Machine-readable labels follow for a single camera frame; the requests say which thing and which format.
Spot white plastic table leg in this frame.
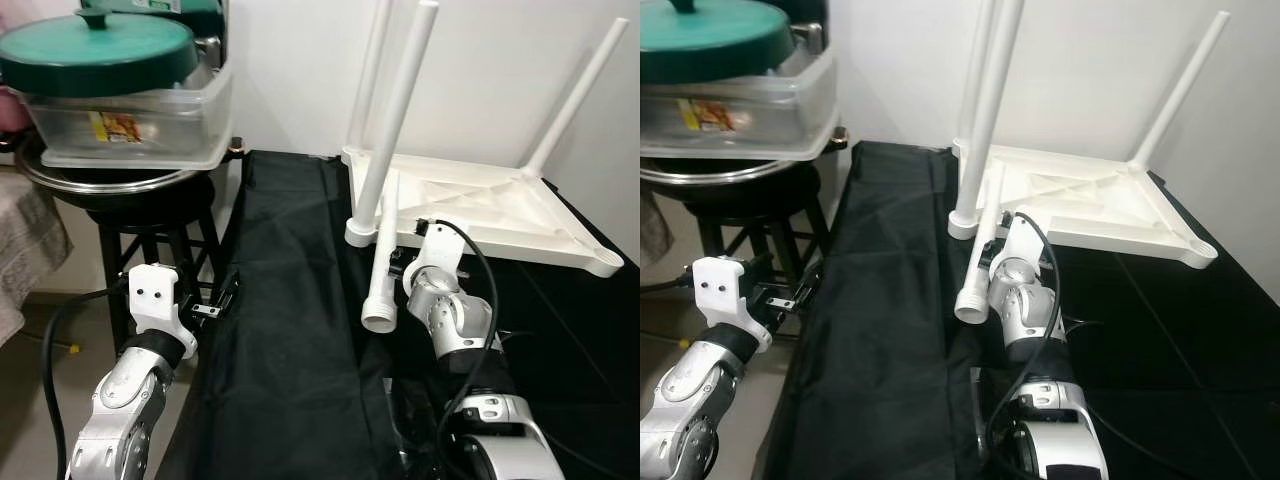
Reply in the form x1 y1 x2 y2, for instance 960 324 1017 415
350 0 393 156
948 0 1026 241
1130 10 1231 171
360 168 403 334
522 17 631 181
345 0 441 249
953 160 1006 326
958 0 999 146

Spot cream plastic children table top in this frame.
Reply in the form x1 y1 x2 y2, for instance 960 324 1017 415
950 140 1219 271
342 148 626 279

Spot black wooden stool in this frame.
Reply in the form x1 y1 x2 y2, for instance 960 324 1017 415
695 205 836 301
97 205 226 353

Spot black table cloth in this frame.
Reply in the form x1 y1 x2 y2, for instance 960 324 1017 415
765 140 1280 480
155 148 641 480

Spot black round bowl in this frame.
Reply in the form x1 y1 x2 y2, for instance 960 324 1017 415
15 135 246 216
640 125 851 216

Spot cloth covered bench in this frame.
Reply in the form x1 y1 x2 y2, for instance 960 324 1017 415
0 175 73 346
640 190 676 269

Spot clear plastic storage box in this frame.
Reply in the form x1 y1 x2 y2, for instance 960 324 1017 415
640 45 841 161
20 60 236 171

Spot green round lid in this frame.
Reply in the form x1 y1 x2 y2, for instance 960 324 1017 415
640 0 798 86
0 8 201 98

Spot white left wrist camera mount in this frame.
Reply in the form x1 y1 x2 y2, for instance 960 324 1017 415
692 257 773 353
127 262 199 359

